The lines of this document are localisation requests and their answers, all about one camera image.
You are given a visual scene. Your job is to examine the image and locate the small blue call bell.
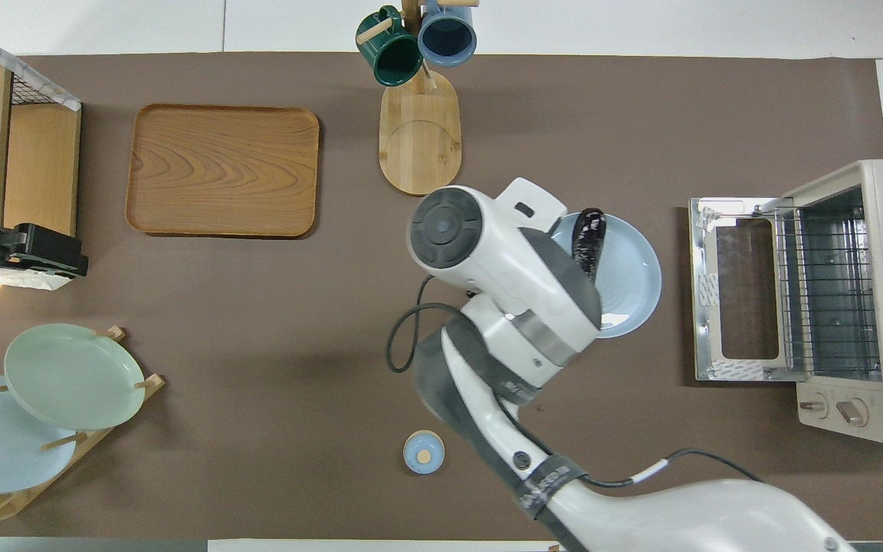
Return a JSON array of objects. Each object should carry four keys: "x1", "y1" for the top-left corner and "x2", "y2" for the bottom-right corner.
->
[{"x1": 402, "y1": 429, "x2": 446, "y2": 475}]

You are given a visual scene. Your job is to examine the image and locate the brown table mat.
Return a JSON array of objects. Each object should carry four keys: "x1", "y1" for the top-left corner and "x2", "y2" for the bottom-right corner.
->
[{"x1": 0, "y1": 52, "x2": 883, "y2": 541}]

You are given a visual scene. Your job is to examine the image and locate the dark purple eggplant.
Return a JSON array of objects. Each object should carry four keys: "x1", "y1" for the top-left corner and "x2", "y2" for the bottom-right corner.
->
[{"x1": 570, "y1": 208, "x2": 608, "y2": 278}]

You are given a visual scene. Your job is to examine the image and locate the wooden serving tray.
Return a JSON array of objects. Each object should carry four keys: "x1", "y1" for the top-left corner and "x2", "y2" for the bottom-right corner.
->
[{"x1": 125, "y1": 103, "x2": 321, "y2": 239}]

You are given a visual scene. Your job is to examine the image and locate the wooden step shelf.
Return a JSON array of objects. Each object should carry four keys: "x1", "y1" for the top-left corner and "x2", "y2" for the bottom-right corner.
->
[{"x1": 0, "y1": 57, "x2": 82, "y2": 238}]

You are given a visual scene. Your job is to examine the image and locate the wooden mug tree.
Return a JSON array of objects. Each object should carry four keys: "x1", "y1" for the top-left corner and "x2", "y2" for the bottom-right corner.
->
[{"x1": 356, "y1": 0, "x2": 481, "y2": 196}]

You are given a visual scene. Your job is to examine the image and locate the pale green plate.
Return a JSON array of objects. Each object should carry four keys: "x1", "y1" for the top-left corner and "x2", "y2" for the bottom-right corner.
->
[{"x1": 4, "y1": 323, "x2": 146, "y2": 432}]

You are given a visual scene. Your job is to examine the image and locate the blue ceramic mug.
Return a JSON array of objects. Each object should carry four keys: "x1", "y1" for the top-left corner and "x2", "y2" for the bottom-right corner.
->
[{"x1": 417, "y1": 0, "x2": 478, "y2": 67}]

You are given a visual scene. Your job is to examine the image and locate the black wire basket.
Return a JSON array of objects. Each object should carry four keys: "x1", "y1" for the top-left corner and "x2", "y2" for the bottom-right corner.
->
[{"x1": 0, "y1": 19, "x2": 78, "y2": 108}]

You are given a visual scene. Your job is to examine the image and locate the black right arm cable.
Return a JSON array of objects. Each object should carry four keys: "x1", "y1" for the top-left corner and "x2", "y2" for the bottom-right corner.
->
[{"x1": 386, "y1": 276, "x2": 766, "y2": 491}]

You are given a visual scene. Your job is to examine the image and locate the cream toaster oven body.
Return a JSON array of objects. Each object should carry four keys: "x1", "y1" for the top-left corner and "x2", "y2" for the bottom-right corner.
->
[{"x1": 775, "y1": 159, "x2": 883, "y2": 445}]

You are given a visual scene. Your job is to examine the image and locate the dark green ceramic mug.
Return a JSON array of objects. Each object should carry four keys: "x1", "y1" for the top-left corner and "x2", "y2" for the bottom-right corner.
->
[{"x1": 356, "y1": 5, "x2": 424, "y2": 87}]

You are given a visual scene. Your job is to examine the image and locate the wooden plate rack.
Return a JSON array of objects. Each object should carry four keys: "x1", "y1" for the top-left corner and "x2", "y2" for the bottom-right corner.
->
[{"x1": 0, "y1": 326, "x2": 166, "y2": 526}]

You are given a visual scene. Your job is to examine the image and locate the small light blue plate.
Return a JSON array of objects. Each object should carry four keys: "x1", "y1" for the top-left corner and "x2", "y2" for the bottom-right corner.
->
[{"x1": 549, "y1": 212, "x2": 663, "y2": 340}]

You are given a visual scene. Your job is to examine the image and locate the glass toaster oven door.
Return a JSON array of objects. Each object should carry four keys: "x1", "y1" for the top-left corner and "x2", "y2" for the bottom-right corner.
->
[{"x1": 688, "y1": 197, "x2": 796, "y2": 382}]

